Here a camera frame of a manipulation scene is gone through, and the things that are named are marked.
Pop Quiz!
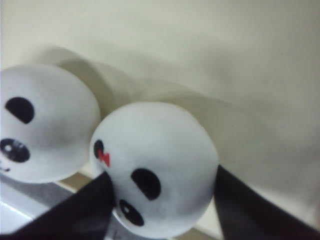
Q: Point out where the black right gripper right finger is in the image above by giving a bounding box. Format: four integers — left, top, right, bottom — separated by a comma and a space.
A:
214, 165, 320, 240

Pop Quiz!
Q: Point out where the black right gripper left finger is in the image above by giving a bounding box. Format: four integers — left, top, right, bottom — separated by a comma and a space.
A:
0, 172, 115, 240

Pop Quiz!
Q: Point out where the panda bun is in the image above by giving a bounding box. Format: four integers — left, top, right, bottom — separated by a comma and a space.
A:
89, 101, 219, 239
0, 64, 101, 184

